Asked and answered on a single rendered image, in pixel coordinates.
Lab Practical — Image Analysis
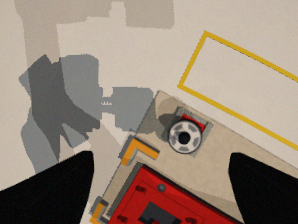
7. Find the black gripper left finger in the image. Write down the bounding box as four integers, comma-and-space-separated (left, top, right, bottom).
0, 151, 94, 224

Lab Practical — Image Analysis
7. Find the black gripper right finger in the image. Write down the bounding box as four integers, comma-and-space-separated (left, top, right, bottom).
229, 152, 298, 224

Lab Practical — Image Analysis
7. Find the black wheel with grey hub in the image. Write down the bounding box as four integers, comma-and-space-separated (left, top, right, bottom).
168, 119, 202, 155

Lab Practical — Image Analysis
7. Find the yellow rectangular outline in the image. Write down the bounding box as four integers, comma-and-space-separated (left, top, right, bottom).
178, 31, 298, 151

